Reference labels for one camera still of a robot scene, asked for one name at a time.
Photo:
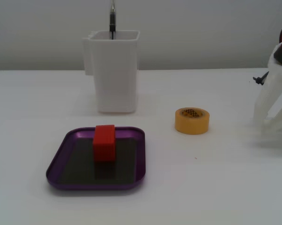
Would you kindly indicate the black clear ballpoint pen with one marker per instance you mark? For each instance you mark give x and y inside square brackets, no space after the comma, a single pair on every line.
[112,18]

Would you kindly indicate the yellow tape roll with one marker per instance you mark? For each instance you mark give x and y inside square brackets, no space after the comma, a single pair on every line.
[191,125]

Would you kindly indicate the black zip tie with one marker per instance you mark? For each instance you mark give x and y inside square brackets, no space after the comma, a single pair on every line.
[260,79]

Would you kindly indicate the white plastic container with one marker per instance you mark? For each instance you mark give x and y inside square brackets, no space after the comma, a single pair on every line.
[115,77]

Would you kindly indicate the purple metal tray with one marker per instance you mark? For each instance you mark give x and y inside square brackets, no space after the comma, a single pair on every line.
[68,164]

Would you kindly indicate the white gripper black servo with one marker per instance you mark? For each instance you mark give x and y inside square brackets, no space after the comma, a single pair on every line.
[277,87]

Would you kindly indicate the red cube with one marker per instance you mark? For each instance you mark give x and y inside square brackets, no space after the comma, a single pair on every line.
[104,145]

